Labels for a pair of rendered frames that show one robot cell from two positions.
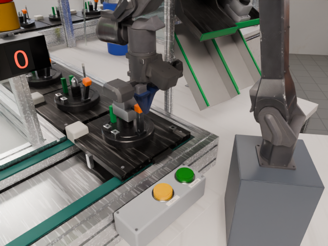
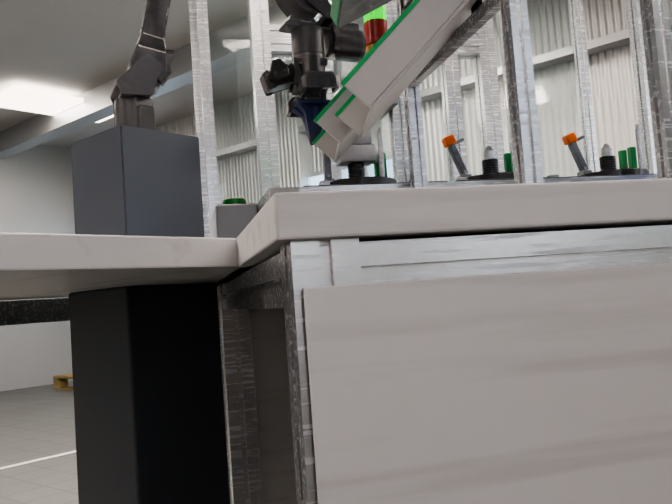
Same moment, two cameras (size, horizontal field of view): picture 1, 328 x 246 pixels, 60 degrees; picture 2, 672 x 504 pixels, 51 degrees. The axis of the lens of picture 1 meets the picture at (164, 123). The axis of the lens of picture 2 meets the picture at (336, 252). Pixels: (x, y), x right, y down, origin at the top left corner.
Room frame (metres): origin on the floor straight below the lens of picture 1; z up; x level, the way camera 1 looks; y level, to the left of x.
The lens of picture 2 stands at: (1.25, -0.96, 0.79)
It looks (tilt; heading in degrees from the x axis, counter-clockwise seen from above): 4 degrees up; 122
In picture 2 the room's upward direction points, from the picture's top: 4 degrees counter-clockwise
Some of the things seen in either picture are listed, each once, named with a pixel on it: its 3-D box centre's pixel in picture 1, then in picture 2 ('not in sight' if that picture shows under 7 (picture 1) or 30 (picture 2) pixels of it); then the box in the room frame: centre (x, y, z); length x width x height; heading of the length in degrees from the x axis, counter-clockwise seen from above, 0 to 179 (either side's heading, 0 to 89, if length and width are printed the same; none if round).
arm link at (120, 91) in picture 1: (143, 67); (309, 80); (0.58, 0.04, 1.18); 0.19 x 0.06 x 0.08; 135
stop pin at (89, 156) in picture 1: (90, 160); not in sight; (0.54, 0.18, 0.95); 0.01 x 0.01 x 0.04; 46
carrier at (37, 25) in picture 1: (21, 18); not in sight; (1.77, 0.86, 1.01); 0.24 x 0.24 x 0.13; 46
